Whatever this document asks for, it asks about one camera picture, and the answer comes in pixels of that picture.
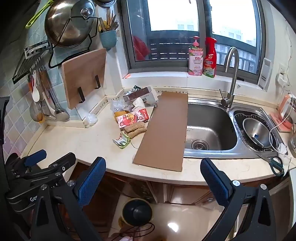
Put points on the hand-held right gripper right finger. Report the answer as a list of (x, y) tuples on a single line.
[(214, 183)]

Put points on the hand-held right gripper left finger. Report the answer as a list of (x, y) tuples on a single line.
[(92, 180)]

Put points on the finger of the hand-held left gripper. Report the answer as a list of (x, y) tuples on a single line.
[(34, 158), (62, 162)]

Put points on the black trash bin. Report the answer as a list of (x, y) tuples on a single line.
[(136, 212)]

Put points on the green brown milk carton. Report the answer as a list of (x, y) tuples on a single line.
[(138, 93)]

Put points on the wooden base cabinet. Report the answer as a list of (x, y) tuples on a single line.
[(185, 194)]

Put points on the steel mesh strainer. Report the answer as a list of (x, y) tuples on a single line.
[(34, 112)]

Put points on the steel ladle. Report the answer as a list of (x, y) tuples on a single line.
[(62, 115)]

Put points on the green crumpled wrapper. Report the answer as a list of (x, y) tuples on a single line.
[(122, 140)]

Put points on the crumpled clear plastic bag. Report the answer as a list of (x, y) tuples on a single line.
[(91, 119)]

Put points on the stainless steel sink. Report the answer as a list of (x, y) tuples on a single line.
[(208, 120)]

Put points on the white spoon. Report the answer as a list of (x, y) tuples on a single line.
[(35, 95)]

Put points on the loofah scrub pad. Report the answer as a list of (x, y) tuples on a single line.
[(136, 129)]

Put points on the steel bowl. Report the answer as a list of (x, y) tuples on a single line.
[(254, 127)]

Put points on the black cutting board holder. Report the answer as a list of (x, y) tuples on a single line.
[(81, 95)]

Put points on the brown cardboard sheet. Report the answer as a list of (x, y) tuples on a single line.
[(164, 129)]

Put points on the red juice carton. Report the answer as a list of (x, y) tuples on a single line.
[(131, 118)]

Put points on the wooden cutting board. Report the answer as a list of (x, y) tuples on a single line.
[(81, 74)]

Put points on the white tissue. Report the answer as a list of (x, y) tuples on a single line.
[(138, 103)]

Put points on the steel faucet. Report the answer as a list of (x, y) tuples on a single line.
[(231, 92)]

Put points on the white paper box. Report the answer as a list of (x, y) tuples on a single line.
[(150, 99)]

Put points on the pink kitchen appliance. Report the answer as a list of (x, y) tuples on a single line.
[(283, 109)]

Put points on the red spray bottle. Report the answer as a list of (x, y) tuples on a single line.
[(210, 62)]

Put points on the white plastic grater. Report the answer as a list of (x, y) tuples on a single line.
[(266, 74)]

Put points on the pink dish soap bottle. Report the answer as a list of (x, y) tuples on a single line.
[(195, 60)]

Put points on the blue utensil cup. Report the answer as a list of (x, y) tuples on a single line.
[(108, 39)]

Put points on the red cloth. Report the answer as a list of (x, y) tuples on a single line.
[(140, 48)]

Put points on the steel wok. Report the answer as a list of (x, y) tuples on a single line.
[(51, 16)]

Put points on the bundle of cutlery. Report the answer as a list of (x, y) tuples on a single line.
[(108, 23)]

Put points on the black wall shelf rack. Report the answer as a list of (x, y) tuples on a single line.
[(25, 67)]

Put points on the white wall socket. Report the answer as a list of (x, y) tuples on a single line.
[(282, 76)]

